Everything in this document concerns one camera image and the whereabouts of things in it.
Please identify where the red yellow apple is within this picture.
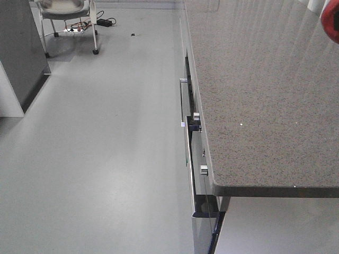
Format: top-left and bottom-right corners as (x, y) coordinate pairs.
(320, 0), (338, 43)

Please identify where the silver oven knob far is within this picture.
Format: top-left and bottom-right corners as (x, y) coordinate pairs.
(193, 112), (200, 121)

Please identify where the silver oven knob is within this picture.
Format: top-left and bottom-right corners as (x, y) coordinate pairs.
(193, 112), (200, 121)
(200, 165), (208, 176)

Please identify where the silver oven knob near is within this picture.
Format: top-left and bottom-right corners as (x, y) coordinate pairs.
(200, 165), (208, 176)

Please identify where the black glass oven front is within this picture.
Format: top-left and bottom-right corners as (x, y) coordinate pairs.
(182, 56), (225, 253)

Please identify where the grey stone counter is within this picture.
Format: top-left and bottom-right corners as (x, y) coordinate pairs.
(185, 1), (338, 198)

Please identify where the black power adapter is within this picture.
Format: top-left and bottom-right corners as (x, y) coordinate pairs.
(96, 19), (113, 27)

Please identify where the white power strip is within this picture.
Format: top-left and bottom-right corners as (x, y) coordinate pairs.
(63, 28), (84, 34)

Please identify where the grey cabinet block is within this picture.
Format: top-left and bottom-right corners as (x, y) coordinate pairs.
(1, 1), (50, 117)

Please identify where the white rolling chair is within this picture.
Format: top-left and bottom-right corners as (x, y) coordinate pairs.
(34, 1), (99, 58)

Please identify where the silver oven handle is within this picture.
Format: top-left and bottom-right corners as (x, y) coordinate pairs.
(179, 78), (188, 127)

